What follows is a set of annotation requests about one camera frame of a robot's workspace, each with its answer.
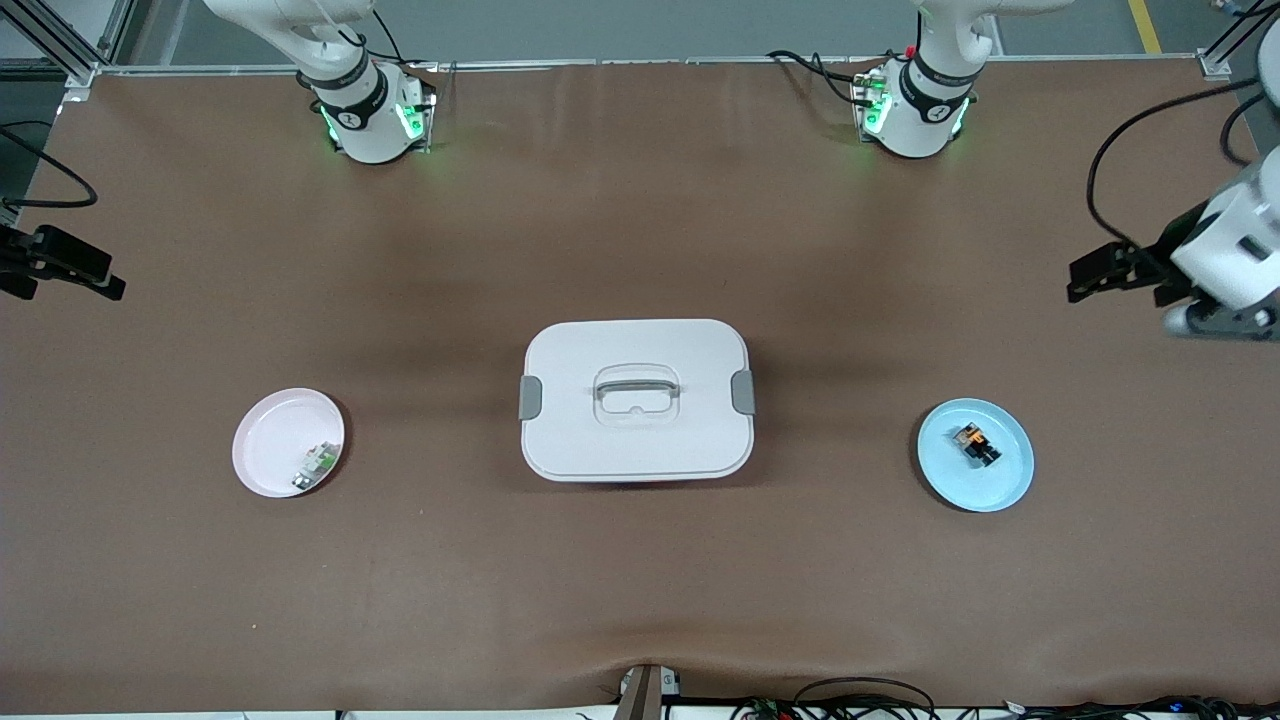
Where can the aluminium frame post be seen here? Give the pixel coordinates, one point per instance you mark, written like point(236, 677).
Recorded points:
point(80, 75)
point(1215, 65)

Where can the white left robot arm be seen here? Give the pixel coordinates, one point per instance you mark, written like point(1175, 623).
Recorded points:
point(925, 110)

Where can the pink round plate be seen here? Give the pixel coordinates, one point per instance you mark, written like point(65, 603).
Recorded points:
point(275, 440)

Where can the white lidded storage box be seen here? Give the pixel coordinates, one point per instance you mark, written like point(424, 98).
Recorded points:
point(637, 440)

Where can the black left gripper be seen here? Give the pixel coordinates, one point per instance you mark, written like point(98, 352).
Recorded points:
point(1166, 252)

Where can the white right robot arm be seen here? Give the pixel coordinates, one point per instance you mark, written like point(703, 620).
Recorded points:
point(365, 120)

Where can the brown table mat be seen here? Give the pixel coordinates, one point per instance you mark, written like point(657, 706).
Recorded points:
point(640, 570)

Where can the green white switch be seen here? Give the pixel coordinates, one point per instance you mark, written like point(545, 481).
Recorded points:
point(318, 462)

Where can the orange black switch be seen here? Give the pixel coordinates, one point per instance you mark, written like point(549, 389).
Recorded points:
point(975, 445)

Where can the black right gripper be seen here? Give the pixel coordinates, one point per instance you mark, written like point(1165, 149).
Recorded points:
point(22, 262)

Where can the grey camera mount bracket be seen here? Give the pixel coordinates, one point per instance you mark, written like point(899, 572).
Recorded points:
point(640, 695)

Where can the aluminium table edge rail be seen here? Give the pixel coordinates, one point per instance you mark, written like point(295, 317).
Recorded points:
point(650, 62)

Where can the light blue round plate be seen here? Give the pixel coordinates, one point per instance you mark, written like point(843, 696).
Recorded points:
point(1000, 485)

